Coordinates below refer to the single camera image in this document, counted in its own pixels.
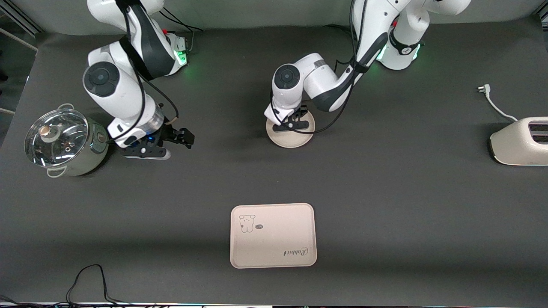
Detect round cream plate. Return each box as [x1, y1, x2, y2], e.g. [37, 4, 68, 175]
[266, 109, 316, 148]

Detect cream tray with bear print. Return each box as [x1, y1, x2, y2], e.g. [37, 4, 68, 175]
[230, 203, 318, 269]

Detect steel pot with glass lid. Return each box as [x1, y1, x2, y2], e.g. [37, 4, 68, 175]
[24, 103, 110, 178]

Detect cream toaster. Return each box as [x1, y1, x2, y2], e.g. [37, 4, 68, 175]
[489, 117, 548, 166]

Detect black left arm base cables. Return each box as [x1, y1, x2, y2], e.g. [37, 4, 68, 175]
[322, 24, 356, 43]

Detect black arm base cables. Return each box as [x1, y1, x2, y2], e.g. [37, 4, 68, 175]
[159, 8, 204, 55]
[322, 24, 356, 43]

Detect black right arm base cables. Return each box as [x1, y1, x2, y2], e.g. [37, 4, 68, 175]
[159, 8, 204, 55]

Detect black looped cable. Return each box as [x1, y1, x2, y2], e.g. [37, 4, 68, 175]
[66, 264, 129, 306]

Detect aluminium frame profile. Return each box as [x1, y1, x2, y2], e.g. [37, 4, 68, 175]
[0, 0, 44, 36]

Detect white toaster power cord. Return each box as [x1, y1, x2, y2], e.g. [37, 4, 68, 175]
[477, 84, 518, 122]

